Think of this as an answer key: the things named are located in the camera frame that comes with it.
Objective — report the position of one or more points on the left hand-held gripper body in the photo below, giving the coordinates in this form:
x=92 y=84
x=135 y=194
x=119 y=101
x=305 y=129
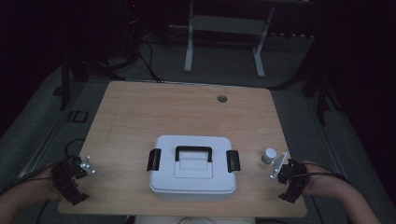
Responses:
x=67 y=174

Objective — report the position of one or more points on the person's left hand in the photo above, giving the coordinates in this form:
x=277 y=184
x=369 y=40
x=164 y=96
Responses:
x=46 y=186

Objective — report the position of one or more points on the person's right hand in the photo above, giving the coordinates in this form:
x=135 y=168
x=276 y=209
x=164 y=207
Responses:
x=320 y=182

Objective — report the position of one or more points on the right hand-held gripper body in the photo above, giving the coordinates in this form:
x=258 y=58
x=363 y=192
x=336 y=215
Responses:
x=292 y=174

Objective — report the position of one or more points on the black tripod stand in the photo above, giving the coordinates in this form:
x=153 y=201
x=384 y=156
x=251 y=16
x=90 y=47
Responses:
x=322 y=93
x=74 y=70

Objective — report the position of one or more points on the white metal stand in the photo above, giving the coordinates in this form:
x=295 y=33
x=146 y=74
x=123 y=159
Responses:
x=260 y=53

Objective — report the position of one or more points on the small white bottle green label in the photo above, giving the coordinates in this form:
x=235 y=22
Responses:
x=269 y=153

